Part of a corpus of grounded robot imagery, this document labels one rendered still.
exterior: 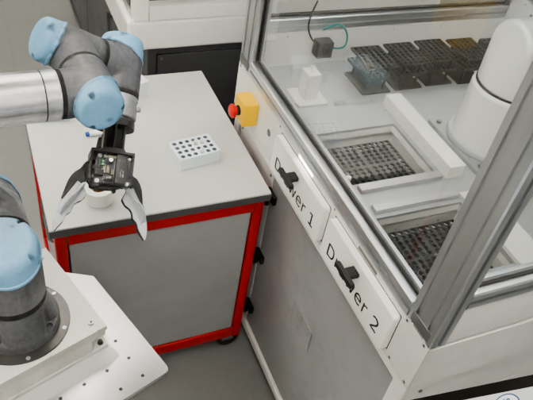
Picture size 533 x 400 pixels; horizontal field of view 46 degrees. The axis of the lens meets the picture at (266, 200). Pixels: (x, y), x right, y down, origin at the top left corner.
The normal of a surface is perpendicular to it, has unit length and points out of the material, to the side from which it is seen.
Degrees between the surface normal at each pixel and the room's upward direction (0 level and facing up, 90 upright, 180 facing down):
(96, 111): 90
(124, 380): 0
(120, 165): 39
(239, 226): 90
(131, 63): 52
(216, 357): 0
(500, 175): 90
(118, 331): 0
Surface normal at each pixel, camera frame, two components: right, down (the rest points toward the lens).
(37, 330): 0.76, 0.29
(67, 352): 0.66, 0.58
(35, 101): 0.51, 0.28
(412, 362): -0.92, 0.16
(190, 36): 0.37, 0.67
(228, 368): 0.15, -0.73
